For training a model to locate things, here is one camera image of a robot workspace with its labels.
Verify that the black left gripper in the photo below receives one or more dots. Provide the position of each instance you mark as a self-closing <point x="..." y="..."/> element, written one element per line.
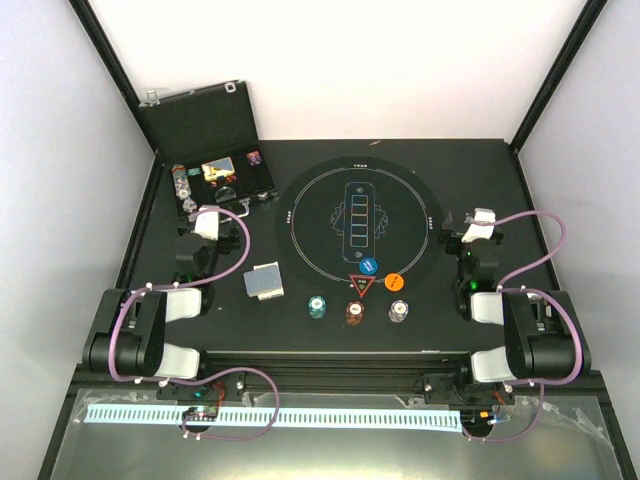
<point x="230" y="240"/>

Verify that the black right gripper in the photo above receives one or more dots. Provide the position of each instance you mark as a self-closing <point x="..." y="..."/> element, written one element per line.
<point x="446" y="230"/>

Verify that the orange big blind button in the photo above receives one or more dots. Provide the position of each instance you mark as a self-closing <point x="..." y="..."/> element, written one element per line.
<point x="394" y="282"/>

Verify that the blue small blind button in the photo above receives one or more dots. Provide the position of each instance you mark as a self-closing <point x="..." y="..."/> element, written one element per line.
<point x="368" y="266"/>

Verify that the red triangular dealer button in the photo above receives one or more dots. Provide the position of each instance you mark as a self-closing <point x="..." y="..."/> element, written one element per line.
<point x="362" y="283"/>

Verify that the green poker chip stack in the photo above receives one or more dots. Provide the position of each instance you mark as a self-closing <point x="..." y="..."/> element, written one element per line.
<point x="317" y="307"/>

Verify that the orange poker chip stack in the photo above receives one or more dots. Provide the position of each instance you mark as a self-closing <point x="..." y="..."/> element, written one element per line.
<point x="354" y="313"/>

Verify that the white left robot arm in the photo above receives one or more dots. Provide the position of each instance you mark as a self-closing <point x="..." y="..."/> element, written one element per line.
<point x="127" y="339"/>

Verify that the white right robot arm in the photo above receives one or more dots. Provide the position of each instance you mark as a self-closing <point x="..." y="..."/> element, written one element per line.
<point x="543" y="340"/>

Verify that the blue backed card deck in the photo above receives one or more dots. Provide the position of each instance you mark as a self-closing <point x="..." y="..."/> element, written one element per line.
<point x="264" y="282"/>

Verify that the chip row in case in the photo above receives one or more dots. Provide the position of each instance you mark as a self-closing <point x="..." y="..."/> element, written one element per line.
<point x="182" y="189"/>

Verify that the card box in case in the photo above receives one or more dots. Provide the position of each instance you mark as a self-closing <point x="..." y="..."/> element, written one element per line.
<point x="218" y="169"/>

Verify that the purple chips in case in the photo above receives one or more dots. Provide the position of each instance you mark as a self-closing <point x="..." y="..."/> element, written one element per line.
<point x="254" y="158"/>

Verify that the blue white poker chip stack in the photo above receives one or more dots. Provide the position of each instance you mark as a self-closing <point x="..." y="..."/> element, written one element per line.
<point x="398" y="311"/>

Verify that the round black poker mat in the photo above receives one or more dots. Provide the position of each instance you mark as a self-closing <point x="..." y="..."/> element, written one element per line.
<point x="349" y="208"/>

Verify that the black aluminium poker case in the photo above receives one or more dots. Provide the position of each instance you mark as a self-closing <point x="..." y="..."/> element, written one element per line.
<point x="197" y="126"/>

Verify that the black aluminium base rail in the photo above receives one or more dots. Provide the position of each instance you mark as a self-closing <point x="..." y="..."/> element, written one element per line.
<point x="435" y="377"/>

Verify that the white slotted cable duct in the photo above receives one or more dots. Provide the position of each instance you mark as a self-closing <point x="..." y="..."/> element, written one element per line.
<point x="318" y="418"/>

